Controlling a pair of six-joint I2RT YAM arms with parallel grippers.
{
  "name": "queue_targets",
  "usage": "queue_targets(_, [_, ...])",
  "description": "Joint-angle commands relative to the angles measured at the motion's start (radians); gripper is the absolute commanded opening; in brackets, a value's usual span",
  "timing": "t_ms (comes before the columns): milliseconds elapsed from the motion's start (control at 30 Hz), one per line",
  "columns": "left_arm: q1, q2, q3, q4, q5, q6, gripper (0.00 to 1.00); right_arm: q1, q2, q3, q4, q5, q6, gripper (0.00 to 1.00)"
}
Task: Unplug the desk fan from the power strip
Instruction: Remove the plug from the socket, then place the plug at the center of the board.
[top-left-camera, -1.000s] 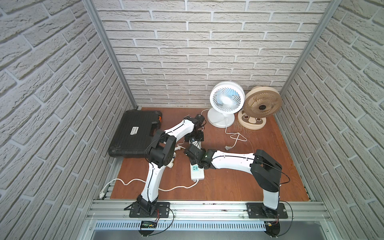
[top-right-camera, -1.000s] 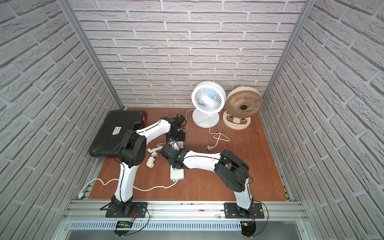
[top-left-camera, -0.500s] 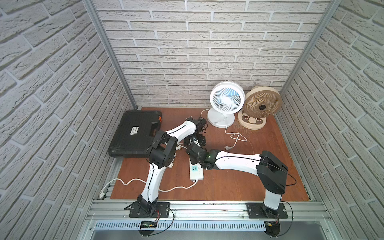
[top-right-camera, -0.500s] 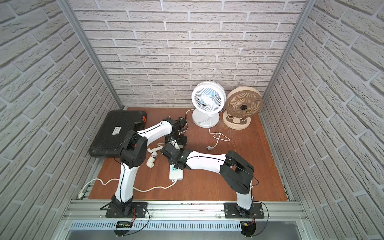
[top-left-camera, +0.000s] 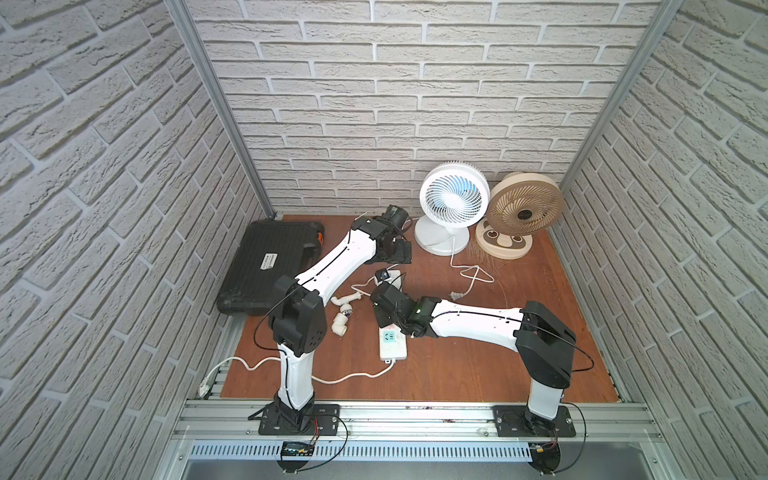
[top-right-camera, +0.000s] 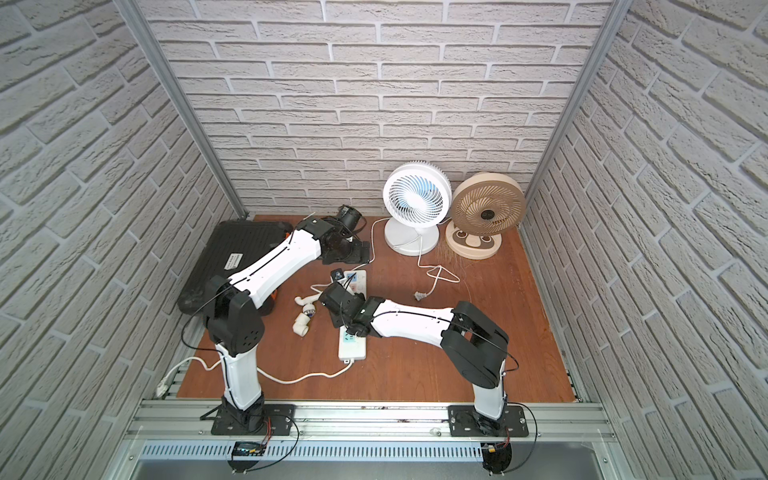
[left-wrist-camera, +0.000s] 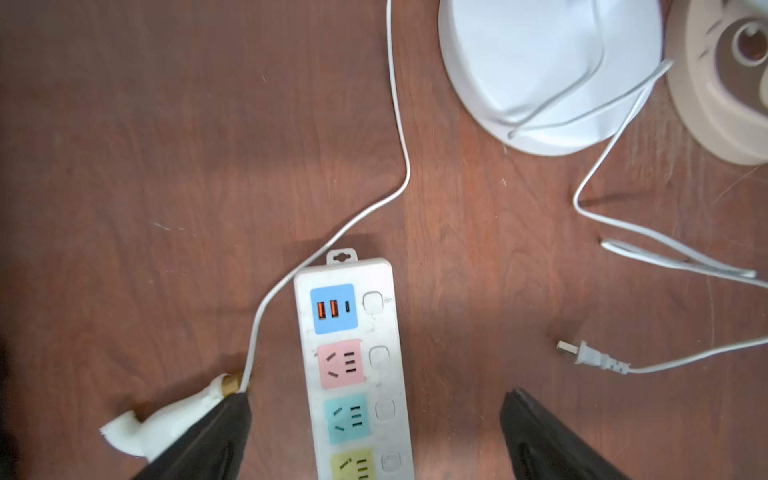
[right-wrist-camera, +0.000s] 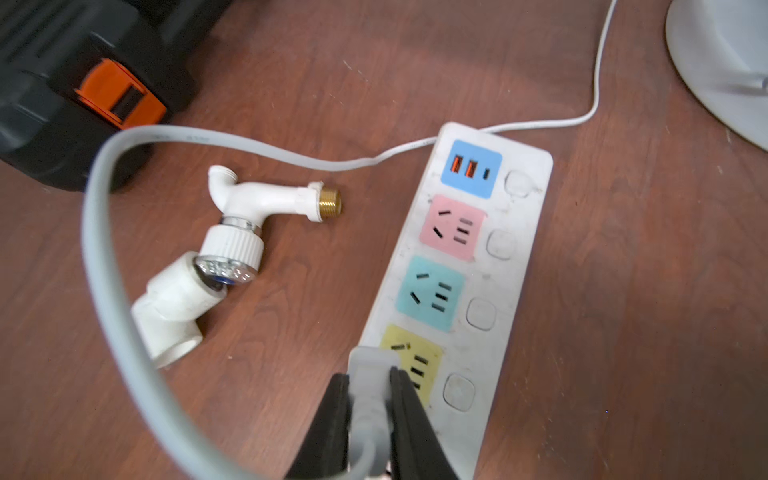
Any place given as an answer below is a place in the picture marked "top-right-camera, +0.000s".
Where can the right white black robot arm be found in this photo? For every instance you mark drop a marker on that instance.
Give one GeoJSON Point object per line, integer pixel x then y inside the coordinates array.
{"type": "Point", "coordinates": [476, 345]}

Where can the black plastic tool case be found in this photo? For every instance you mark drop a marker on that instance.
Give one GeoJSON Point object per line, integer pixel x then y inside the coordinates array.
{"type": "Point", "coordinates": [232, 246]}

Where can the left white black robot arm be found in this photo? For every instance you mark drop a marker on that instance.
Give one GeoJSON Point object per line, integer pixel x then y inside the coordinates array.
{"type": "Point", "coordinates": [231, 307]}

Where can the aluminium front rail frame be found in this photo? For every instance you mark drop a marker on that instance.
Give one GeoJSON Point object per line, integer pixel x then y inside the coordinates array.
{"type": "Point", "coordinates": [179, 432]}

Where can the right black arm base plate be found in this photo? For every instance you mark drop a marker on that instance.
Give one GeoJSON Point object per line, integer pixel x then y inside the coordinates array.
{"type": "Point", "coordinates": [465, 421]}

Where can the right round black connector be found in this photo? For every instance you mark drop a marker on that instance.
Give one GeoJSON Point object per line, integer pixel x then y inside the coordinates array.
{"type": "Point", "coordinates": [496, 457]}

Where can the left small controller board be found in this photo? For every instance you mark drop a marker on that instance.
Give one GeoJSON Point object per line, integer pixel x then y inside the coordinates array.
{"type": "Point", "coordinates": [247, 449]}

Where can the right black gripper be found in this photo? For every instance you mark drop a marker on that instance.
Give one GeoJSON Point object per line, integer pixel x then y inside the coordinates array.
{"type": "Point", "coordinates": [335, 293]}

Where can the beige bear desk fan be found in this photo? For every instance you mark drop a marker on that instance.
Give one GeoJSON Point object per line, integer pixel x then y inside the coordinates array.
{"type": "Point", "coordinates": [483, 207]}

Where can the white desk fan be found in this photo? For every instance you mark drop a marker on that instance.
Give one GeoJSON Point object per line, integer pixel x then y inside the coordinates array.
{"type": "Point", "coordinates": [417, 195]}

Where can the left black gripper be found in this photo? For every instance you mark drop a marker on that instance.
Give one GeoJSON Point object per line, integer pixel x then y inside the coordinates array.
{"type": "Point", "coordinates": [358, 252]}

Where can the white pipe fitting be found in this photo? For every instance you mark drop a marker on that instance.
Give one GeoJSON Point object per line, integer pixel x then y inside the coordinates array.
{"type": "Point", "coordinates": [308, 310]}

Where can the white power strip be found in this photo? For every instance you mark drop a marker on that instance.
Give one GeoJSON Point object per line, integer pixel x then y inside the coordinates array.
{"type": "Point", "coordinates": [353, 348]}

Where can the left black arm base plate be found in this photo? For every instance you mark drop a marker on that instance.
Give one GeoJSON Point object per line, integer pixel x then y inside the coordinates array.
{"type": "Point", "coordinates": [230, 421]}

